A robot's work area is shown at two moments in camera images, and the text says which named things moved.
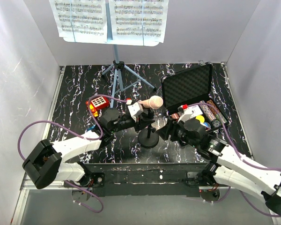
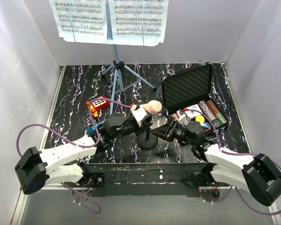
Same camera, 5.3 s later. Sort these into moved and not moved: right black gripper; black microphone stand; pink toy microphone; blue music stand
Moved: pink toy microphone
Not moved: black microphone stand; blue music stand; right black gripper
